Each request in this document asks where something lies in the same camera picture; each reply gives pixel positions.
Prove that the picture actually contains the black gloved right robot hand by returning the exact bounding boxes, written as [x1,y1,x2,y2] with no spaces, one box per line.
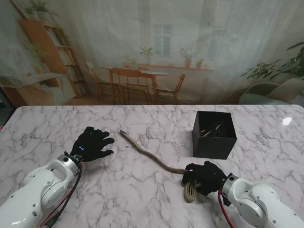
[182,161,228,197]

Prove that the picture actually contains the arm red black cables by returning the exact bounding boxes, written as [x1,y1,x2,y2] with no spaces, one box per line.
[40,163,84,228]
[218,187,236,228]

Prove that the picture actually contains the beige woven belt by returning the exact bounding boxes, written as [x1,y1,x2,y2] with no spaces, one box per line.
[119,130,198,204]

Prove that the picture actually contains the black belt storage box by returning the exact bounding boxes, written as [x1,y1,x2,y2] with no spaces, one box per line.
[192,110,238,160]

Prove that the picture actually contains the right arm red black cables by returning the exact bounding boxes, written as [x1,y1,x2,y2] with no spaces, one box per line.
[218,187,236,228]

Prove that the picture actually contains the left arm red black cables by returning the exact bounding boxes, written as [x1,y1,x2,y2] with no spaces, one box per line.
[40,163,84,228]

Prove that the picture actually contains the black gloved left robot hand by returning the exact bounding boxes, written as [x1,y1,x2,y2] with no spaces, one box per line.
[70,126,115,163]

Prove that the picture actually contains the dark brown woven belt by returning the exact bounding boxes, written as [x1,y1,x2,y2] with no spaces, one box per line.
[199,120,233,138]

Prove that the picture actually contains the printed room backdrop cloth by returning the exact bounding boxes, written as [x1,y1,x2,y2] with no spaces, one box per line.
[0,0,304,106]

